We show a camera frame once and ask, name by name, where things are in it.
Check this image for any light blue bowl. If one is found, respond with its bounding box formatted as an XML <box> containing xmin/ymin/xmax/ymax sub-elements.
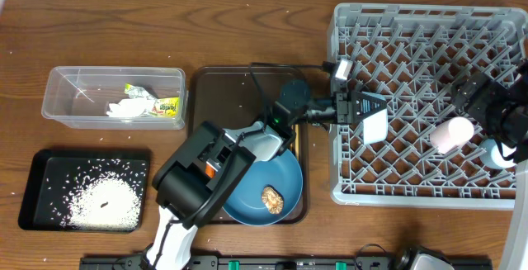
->
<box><xmin>362</xmin><ymin>109</ymin><xmax>389</xmax><ymax>144</ymax></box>

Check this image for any blue cup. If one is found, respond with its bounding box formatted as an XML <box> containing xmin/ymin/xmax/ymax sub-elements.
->
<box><xmin>479</xmin><ymin>139</ymin><xmax>516</xmax><ymax>169</ymax></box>

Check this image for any pink cup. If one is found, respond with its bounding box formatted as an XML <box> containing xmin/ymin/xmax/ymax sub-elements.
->
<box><xmin>430</xmin><ymin>116</ymin><xmax>474</xmax><ymax>154</ymax></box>

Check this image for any blue plate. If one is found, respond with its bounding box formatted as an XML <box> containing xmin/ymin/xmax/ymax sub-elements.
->
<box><xmin>223</xmin><ymin>150</ymin><xmax>304</xmax><ymax>226</ymax></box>

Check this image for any brown mushroom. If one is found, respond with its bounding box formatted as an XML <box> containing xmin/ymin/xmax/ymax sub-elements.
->
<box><xmin>261</xmin><ymin>186</ymin><xmax>284</xmax><ymax>215</ymax></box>

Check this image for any yellow foil snack wrapper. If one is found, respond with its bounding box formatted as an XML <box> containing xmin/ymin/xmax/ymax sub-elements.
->
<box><xmin>125</xmin><ymin>83</ymin><xmax>180</xmax><ymax>117</ymax></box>

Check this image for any white tissue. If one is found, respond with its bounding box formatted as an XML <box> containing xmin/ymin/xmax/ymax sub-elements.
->
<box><xmin>106</xmin><ymin>97</ymin><xmax>155</xmax><ymax>118</ymax></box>

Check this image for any white rice pile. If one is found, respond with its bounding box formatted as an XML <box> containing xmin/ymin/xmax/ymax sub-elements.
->
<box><xmin>45</xmin><ymin>158</ymin><xmax>149</xmax><ymax>232</ymax></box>

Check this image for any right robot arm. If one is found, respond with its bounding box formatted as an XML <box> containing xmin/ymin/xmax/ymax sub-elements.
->
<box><xmin>450</xmin><ymin>59</ymin><xmax>527</xmax><ymax>270</ymax></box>

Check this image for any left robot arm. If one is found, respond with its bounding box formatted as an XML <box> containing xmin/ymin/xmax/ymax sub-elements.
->
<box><xmin>139</xmin><ymin>80</ymin><xmax>387</xmax><ymax>269</ymax></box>

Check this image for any grey dishwasher rack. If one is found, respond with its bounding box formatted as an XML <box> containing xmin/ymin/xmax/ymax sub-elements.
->
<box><xmin>327</xmin><ymin>3</ymin><xmax>527</xmax><ymax>210</ymax></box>

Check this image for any black waste tray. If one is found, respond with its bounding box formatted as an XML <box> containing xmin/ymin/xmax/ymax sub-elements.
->
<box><xmin>18</xmin><ymin>149</ymin><xmax>150</xmax><ymax>233</ymax></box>

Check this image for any right wooden chopstick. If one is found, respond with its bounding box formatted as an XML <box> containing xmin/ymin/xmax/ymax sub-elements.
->
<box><xmin>292</xmin><ymin>125</ymin><xmax>299</xmax><ymax>138</ymax></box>

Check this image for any brown serving tray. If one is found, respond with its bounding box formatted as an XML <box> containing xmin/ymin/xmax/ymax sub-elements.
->
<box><xmin>186</xmin><ymin>66</ymin><xmax>309</xmax><ymax>225</ymax></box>

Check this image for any orange carrot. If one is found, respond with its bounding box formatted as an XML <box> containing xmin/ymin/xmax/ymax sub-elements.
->
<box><xmin>205</xmin><ymin>164</ymin><xmax>216</xmax><ymax>178</ymax></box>

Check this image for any clear plastic bin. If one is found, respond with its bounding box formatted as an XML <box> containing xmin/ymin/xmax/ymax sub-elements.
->
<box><xmin>41</xmin><ymin>66</ymin><xmax>186</xmax><ymax>130</ymax></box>

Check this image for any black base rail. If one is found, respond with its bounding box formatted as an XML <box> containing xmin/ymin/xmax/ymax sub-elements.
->
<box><xmin>78</xmin><ymin>244</ymin><xmax>493</xmax><ymax>270</ymax></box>

